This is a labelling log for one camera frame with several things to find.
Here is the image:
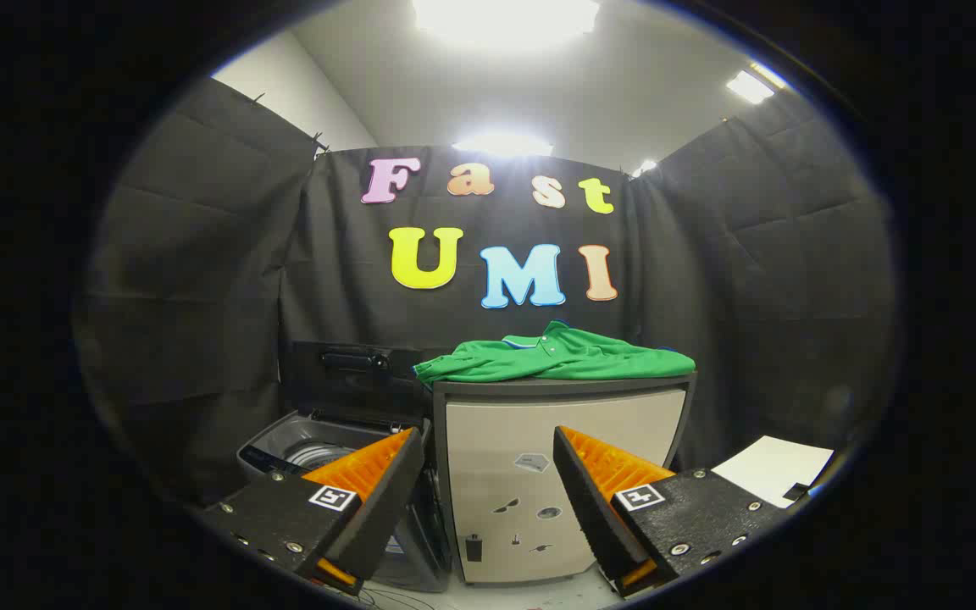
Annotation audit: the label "large ceiling light panel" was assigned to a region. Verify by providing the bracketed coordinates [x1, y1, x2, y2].
[412, 0, 601, 48]

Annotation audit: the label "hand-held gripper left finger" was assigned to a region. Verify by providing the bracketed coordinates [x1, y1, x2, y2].
[200, 426, 426, 596]

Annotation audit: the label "green polo shirt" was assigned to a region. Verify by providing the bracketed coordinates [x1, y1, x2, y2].
[413, 319, 697, 391]

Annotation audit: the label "beige cabinet with dark top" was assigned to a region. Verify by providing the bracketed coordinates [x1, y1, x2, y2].
[431, 373, 697, 585]

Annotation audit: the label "thin cables on floor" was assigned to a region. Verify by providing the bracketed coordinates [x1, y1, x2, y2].
[359, 585, 455, 610]

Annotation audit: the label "grey washing machine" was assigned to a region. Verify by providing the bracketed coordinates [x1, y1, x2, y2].
[236, 341, 452, 592]

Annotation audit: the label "white paper sheet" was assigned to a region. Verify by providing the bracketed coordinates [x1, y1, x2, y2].
[711, 435, 835, 509]

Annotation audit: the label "black backdrop cloth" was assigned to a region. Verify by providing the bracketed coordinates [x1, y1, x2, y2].
[73, 76, 900, 509]

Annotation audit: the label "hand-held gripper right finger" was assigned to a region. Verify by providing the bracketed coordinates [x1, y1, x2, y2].
[552, 424, 811, 599]

